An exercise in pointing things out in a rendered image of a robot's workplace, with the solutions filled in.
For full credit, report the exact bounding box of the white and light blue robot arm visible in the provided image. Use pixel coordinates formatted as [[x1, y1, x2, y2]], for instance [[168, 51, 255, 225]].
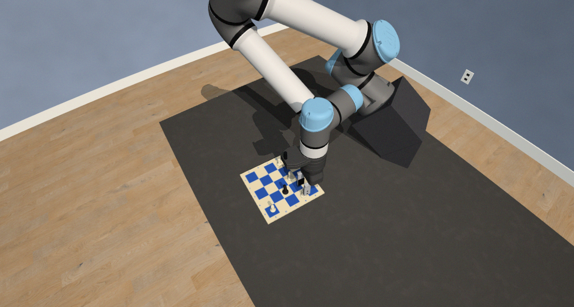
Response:
[[208, 0, 400, 149]]

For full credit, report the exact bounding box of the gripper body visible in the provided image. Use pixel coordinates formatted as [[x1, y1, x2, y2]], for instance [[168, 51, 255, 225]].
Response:
[[280, 140, 328, 186]]

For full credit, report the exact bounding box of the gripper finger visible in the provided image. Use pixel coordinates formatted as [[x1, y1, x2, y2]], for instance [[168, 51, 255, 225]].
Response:
[[303, 182, 311, 196], [297, 171, 304, 186]]

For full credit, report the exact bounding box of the blue and cream chessboard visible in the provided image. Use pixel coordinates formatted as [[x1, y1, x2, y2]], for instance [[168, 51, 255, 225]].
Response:
[[240, 156, 325, 224]]

